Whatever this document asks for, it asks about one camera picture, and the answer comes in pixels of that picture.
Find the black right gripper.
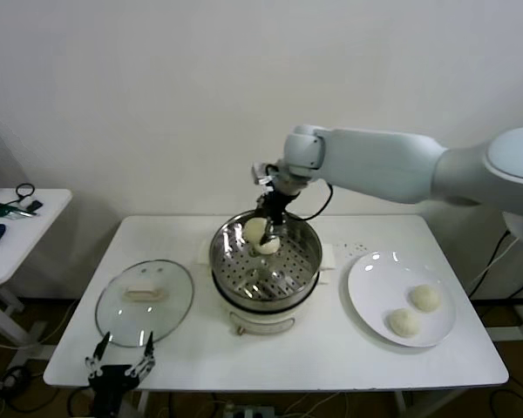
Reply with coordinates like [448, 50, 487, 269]
[255, 190, 298, 247]

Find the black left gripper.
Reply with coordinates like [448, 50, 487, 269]
[85, 331, 157, 418]

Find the white steamed baozi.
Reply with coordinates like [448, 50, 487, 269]
[243, 219, 269, 245]
[408, 284, 444, 313]
[253, 237, 282, 256]
[385, 307, 421, 339]

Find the glass lid with white handle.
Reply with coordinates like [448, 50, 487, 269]
[94, 260, 196, 348]

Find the stainless steel steamer basket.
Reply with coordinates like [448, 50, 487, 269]
[195, 209, 336, 306]

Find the white electric cooker base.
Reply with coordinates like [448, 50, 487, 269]
[212, 267, 332, 337]

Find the white round plate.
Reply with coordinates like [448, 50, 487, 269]
[347, 250, 458, 348]

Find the power strip under table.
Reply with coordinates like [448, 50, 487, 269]
[226, 404, 276, 418]

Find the white side table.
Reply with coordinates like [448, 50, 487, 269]
[0, 188, 74, 371]

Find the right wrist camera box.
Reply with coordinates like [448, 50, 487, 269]
[250, 161, 278, 187]

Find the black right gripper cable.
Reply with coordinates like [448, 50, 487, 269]
[282, 180, 335, 221]

